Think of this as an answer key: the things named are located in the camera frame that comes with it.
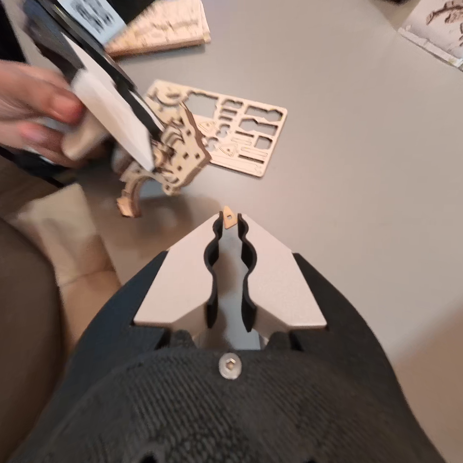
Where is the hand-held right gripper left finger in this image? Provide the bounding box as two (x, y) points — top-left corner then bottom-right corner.
(133, 212), (222, 337)

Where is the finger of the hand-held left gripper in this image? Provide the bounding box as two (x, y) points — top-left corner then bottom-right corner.
(125, 87), (166, 142)
(63, 34), (155, 172)

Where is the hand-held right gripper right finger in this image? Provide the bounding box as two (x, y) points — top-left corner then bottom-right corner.
(237, 213), (328, 340)

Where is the wooden puzzle model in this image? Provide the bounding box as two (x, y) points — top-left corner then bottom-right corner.
(117, 103), (212, 218)

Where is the paper instruction booklet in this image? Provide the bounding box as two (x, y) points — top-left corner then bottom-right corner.
(398, 0), (463, 71)

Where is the grey desk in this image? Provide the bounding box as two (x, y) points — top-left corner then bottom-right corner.
(7, 0), (463, 463)

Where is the person's left hand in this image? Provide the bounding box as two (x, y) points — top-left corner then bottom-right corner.
(0, 60), (87, 167)

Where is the stack of wooden puzzle sheets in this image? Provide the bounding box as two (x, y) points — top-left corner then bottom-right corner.
(105, 0), (211, 58)

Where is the punched wooden puzzle sheet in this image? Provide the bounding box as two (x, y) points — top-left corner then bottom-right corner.
(145, 80), (288, 178)

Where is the person's brown clothing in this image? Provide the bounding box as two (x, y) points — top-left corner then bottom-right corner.
(0, 156), (73, 463)

